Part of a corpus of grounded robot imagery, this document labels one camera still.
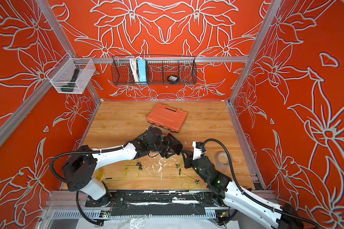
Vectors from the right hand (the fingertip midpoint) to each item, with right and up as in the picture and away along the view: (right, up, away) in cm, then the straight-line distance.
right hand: (182, 149), depth 77 cm
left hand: (-1, +2, 0) cm, 2 cm away
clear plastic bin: (-71, +45, +14) cm, 85 cm away
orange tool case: (-6, +16, +25) cm, 30 cm away
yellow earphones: (-31, -14, +6) cm, 34 cm away
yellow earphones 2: (+4, -19, +1) cm, 20 cm away
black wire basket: (-15, +51, +20) cm, 57 cm away
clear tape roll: (+26, -9, +10) cm, 29 cm away
